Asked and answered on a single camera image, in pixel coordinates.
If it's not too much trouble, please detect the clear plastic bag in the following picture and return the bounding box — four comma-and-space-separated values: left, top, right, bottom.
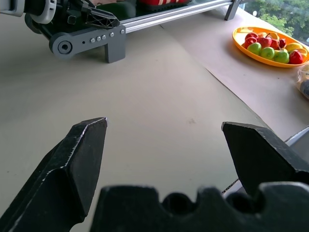
295, 63, 309, 100

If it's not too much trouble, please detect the green toy apple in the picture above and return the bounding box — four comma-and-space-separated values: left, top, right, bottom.
259, 46, 276, 60
246, 42, 263, 56
272, 50, 290, 64

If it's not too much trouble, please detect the beige paper table cover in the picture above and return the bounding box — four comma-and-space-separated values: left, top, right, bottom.
159, 6, 309, 141

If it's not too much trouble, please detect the orange oval plastic plate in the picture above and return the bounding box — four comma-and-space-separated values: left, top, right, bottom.
232, 26, 309, 69

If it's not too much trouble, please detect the silver metal table edge frame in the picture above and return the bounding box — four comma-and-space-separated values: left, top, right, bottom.
284, 125, 309, 148

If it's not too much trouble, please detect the lattice finger of the black left gripper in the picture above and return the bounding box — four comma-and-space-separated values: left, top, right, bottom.
81, 4, 121, 30

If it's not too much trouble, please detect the thin black braided cable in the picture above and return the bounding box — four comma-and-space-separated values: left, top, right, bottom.
221, 177, 240, 194

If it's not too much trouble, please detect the yellow toy citrus fruit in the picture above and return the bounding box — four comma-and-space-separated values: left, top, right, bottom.
284, 42, 304, 52

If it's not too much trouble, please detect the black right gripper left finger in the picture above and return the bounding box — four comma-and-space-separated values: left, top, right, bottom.
0, 117, 108, 232

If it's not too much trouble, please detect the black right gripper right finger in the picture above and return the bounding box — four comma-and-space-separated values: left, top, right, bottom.
222, 121, 309, 194

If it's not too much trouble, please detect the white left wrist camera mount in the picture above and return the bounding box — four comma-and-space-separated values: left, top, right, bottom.
35, 0, 58, 25

